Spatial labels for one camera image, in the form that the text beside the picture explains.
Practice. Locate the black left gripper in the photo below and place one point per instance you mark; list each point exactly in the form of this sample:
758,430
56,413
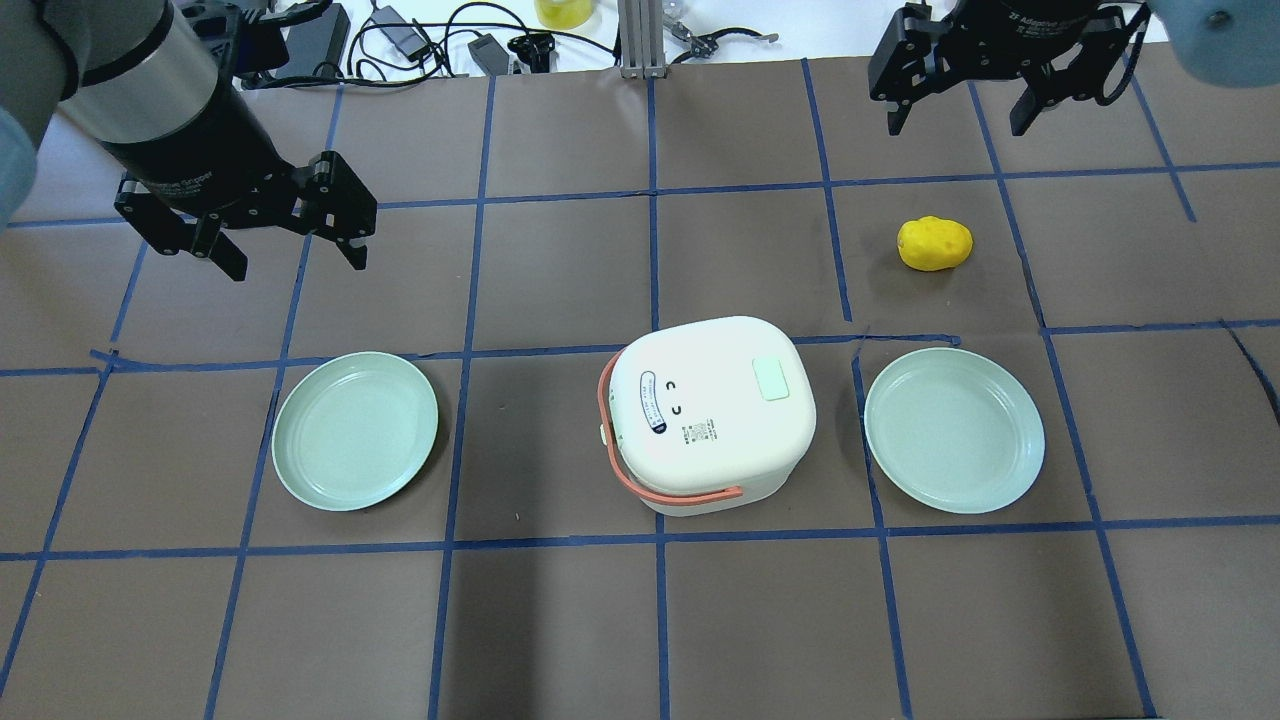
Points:
205,150

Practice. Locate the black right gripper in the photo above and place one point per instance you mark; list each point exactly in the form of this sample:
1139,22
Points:
1020,35

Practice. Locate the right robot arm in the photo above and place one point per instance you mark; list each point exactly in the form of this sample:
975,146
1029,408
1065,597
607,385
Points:
1222,43

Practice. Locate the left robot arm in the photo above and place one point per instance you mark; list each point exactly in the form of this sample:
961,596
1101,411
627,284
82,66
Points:
152,83

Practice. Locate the white rice cooker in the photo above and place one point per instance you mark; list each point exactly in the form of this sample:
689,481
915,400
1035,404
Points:
706,416

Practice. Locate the black laptop power brick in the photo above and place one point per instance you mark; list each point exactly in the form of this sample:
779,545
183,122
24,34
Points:
315,47

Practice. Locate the yellow lemon toy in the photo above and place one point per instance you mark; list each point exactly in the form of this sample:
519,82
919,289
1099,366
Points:
934,244

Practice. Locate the brown mat with blue tape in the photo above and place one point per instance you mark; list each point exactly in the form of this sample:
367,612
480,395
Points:
1124,270

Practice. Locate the left green plate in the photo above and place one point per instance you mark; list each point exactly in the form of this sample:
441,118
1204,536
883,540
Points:
354,431

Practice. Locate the green plate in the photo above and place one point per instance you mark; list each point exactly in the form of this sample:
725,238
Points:
354,431
954,430

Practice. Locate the black power adapter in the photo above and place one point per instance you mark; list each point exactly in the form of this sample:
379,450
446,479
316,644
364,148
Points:
490,55

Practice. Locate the black clamp tool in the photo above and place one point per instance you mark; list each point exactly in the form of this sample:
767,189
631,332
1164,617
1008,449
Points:
706,45

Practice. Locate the yellow cup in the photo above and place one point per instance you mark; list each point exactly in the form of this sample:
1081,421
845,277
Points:
564,14

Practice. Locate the right green plate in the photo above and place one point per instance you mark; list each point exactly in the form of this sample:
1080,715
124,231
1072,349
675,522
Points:
954,430

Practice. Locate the aluminium frame post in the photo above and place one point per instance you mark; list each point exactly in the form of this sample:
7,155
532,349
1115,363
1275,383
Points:
642,45

